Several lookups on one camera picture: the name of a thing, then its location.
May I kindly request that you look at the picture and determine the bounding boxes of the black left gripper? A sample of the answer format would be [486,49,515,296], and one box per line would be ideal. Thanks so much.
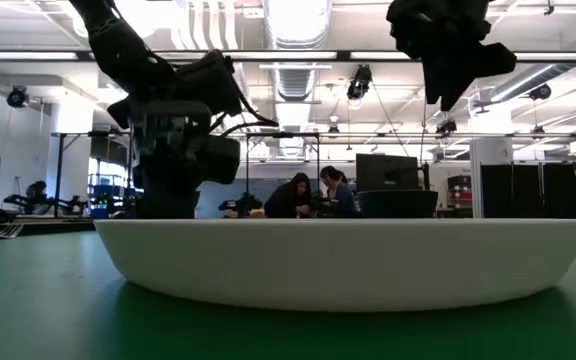
[107,98,215,220]

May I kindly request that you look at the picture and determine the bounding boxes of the white pillar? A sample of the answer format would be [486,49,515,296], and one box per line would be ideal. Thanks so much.
[469,136,515,219]

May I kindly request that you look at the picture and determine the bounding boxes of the black computer monitor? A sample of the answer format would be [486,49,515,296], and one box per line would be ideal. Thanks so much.
[355,153,420,193]

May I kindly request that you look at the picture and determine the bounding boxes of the red and white shelf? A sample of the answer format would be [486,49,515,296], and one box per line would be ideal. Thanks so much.
[447,174,474,210]

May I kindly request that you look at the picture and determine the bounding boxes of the person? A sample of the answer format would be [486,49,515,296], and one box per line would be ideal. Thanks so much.
[263,172,315,219]
[318,165,362,219]

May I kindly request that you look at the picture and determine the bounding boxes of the black room partition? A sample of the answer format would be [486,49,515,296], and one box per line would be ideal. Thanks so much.
[480,161,576,220]

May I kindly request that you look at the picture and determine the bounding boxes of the white round plate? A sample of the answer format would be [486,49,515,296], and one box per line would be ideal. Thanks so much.
[93,217,576,313]

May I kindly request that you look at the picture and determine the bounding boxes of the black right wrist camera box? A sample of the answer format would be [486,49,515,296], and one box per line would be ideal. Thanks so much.
[485,43,518,78]

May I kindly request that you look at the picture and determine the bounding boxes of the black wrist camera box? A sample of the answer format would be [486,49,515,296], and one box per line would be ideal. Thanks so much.
[190,134,242,186]
[485,43,518,78]

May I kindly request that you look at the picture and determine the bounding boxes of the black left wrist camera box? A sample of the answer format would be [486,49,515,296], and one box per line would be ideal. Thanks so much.
[190,134,242,186]

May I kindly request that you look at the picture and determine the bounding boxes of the black hanging camera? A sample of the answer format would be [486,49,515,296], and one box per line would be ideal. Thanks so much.
[6,85,31,109]
[528,83,553,102]
[345,64,374,102]

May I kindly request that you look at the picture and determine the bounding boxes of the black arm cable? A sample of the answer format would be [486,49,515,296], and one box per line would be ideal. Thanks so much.
[208,74,280,139]

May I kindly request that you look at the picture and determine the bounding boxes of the black overhead frame beam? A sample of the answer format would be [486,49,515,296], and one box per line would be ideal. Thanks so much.
[0,48,576,65]

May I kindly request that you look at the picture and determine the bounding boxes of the silver ceiling air duct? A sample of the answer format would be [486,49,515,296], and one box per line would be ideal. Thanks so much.
[262,0,334,102]

